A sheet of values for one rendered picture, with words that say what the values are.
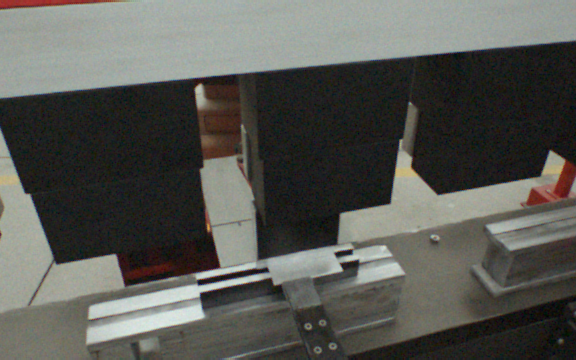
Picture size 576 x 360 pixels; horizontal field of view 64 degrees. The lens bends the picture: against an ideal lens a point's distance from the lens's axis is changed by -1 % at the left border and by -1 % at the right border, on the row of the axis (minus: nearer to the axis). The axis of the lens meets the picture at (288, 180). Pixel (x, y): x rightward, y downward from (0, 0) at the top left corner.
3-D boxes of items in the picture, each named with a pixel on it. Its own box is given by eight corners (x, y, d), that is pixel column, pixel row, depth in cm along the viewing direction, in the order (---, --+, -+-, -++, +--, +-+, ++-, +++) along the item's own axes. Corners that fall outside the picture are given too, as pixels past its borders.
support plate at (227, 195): (297, 151, 82) (298, 146, 81) (357, 246, 61) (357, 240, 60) (196, 166, 78) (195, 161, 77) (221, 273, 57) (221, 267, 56)
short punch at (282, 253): (331, 248, 59) (335, 186, 53) (336, 258, 57) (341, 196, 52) (254, 263, 56) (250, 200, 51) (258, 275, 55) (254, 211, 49)
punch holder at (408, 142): (498, 143, 62) (533, 18, 53) (543, 176, 55) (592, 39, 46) (398, 159, 59) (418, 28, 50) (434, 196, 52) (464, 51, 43)
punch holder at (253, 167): (362, 165, 57) (376, 31, 48) (394, 203, 51) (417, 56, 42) (244, 183, 54) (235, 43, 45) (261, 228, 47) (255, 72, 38)
